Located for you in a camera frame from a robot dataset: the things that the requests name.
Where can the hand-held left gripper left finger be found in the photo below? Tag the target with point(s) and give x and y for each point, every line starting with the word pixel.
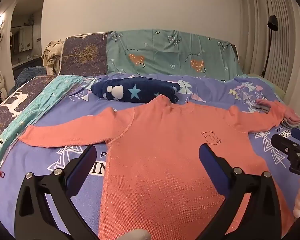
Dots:
pixel 83 165

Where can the cream curtain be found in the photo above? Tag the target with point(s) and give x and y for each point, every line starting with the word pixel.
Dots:
pixel 285 2

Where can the person's left hand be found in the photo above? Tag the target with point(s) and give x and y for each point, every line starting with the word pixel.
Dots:
pixel 137 235

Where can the teal quilted blanket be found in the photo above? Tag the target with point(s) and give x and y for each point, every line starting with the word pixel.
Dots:
pixel 27 110

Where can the white deer wall decoration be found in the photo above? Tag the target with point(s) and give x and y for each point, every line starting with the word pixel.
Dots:
pixel 0 33

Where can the pink grey folded clothes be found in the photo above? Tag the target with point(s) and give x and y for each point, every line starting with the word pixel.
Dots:
pixel 293 116

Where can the black floor lamp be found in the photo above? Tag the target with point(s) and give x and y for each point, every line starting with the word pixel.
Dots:
pixel 273 23

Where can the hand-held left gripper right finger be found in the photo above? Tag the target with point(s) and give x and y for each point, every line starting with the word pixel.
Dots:
pixel 210 160

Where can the white cabinet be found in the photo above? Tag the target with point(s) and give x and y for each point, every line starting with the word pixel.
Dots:
pixel 26 40

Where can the purple printed bed sheet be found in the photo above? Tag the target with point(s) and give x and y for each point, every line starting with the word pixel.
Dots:
pixel 35 165

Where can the beige cloth pile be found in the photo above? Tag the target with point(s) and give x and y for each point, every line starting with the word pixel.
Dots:
pixel 52 55

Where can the white cat figurine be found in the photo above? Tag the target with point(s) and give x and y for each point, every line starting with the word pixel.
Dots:
pixel 0 83

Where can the coral long sleeve shirt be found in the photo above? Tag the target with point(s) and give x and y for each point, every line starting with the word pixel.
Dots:
pixel 160 142

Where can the navy star print folded garment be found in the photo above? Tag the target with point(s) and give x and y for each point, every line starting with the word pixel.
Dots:
pixel 130 90

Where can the teal printed sheet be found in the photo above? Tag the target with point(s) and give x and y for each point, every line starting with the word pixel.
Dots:
pixel 165 52

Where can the blue knitted blanket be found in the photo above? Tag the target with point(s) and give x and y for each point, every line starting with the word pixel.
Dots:
pixel 30 75

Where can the pale green bed pad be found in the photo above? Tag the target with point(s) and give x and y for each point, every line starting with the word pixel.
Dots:
pixel 267 82

